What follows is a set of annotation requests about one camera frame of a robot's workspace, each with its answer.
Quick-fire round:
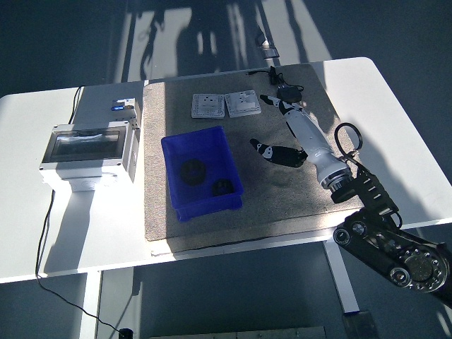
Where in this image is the black adapter cord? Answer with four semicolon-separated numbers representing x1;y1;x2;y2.
246;65;305;93

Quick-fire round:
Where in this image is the grey table foot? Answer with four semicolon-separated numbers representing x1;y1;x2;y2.
341;310;381;339

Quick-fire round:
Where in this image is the black power adapter plug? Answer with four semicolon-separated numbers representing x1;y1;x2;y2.
276;86;304;104

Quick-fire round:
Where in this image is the silver metal bracket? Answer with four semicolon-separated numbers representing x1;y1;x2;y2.
253;25;280;59

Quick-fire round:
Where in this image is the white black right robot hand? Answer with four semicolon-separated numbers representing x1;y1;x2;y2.
249;93;351;185

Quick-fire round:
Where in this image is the long black power cable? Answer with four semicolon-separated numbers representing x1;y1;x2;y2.
34;85;124;333

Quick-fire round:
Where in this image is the white enclosure with clear lid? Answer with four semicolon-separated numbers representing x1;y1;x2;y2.
37;119;142;194

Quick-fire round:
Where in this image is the small black hex nut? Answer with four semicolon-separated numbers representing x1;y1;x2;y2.
210;179;235;197

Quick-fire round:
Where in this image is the large black hex nut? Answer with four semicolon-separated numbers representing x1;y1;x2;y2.
179;158;208;186

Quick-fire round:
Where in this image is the white table leg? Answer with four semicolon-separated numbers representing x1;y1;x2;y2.
323;242;361;315
79;271;103;339

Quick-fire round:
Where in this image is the grey-brown mat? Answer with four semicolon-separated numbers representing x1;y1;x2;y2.
142;62;381;256

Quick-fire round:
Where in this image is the white socket panel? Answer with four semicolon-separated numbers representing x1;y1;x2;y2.
223;88;263;119
190;93;226;119

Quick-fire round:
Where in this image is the blue plastic box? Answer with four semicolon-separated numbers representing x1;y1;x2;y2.
160;125;245;222

